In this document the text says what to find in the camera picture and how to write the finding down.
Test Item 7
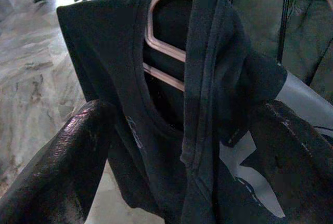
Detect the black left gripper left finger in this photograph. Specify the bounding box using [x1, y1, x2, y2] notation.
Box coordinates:
[0, 99, 119, 224]

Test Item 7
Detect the grey-green leather sofa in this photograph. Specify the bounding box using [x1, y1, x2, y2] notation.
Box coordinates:
[231, 0, 333, 100]

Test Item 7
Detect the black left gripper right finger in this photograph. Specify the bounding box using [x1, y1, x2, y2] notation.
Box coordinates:
[248, 100, 333, 224]

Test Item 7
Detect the black drying rack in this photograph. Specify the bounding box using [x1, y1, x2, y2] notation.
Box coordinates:
[111, 0, 293, 65]

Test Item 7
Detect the black printed shirt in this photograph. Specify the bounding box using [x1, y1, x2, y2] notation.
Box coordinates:
[56, 0, 333, 224]

